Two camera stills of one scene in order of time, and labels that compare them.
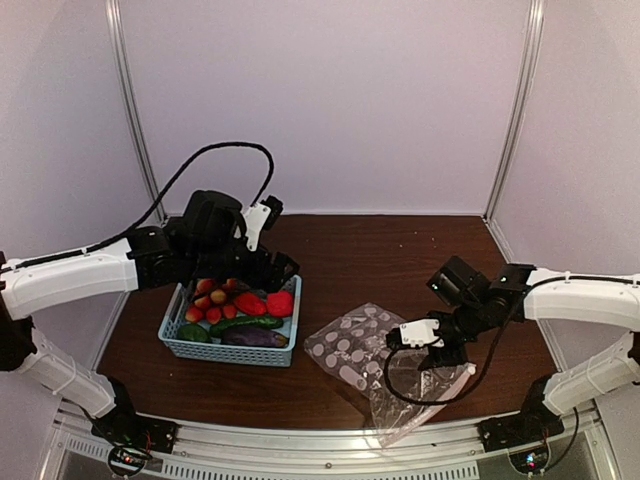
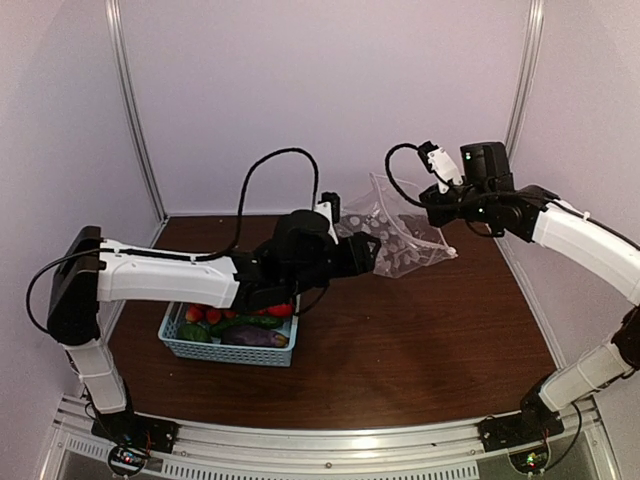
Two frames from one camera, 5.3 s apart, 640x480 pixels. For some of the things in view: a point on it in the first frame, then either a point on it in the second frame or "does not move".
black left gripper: (274, 280) -> (356, 260)
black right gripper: (436, 359) -> (439, 216)
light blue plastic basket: (249, 355) does not move
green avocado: (192, 332) does not move
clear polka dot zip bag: (400, 395) -> (394, 212)
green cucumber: (255, 322) does not move
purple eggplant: (253, 336) does not move
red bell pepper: (280, 304) does not move
